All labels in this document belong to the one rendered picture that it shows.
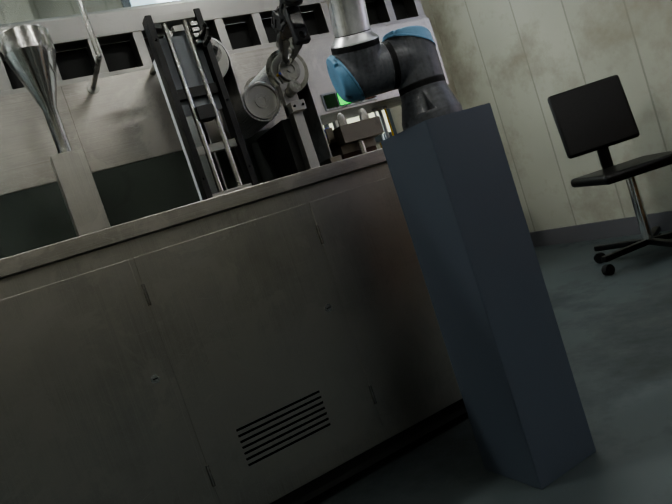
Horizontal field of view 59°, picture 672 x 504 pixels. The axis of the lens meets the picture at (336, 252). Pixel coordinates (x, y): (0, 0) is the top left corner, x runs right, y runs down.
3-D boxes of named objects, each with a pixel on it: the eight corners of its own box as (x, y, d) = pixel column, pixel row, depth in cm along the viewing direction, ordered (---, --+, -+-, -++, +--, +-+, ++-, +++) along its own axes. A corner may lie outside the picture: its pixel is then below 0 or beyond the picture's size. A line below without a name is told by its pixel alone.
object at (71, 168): (73, 247, 168) (2, 50, 164) (72, 251, 181) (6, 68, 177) (123, 232, 174) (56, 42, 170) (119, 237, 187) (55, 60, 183)
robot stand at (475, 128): (596, 451, 149) (490, 102, 143) (541, 490, 140) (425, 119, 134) (537, 435, 167) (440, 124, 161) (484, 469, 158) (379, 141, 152)
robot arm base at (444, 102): (476, 107, 144) (463, 67, 143) (427, 120, 137) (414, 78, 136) (438, 124, 157) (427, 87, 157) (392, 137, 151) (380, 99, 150)
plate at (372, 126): (345, 143, 199) (339, 125, 198) (300, 167, 235) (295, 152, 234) (384, 132, 206) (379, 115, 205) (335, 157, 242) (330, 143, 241)
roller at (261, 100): (251, 122, 189) (239, 85, 188) (230, 141, 212) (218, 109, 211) (285, 114, 194) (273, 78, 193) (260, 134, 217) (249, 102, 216)
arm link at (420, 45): (452, 70, 142) (435, 14, 141) (400, 85, 139) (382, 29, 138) (435, 83, 154) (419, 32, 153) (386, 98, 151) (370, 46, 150)
